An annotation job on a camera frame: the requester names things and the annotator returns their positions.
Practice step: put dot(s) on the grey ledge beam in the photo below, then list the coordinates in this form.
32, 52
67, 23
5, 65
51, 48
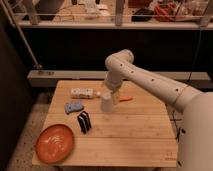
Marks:
49, 78

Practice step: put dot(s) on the white ceramic cup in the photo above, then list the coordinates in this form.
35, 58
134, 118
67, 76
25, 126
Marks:
106, 102

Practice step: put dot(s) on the orange carrot toy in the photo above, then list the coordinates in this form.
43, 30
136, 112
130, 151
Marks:
125, 98

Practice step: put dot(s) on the metal tripod pole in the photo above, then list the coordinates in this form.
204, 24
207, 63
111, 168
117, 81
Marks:
37, 66

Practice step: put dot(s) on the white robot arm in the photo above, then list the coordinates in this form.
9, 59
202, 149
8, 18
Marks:
195, 146

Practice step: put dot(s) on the wooden table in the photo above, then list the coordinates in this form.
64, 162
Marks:
136, 133

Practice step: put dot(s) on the white bottle lying down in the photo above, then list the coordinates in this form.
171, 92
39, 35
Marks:
84, 93

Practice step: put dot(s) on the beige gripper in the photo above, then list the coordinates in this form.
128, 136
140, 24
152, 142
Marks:
115, 95

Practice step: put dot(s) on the orange plate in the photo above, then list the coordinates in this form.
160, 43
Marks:
54, 143

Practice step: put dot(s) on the blue cloth toy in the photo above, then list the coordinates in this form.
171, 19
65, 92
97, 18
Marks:
73, 107

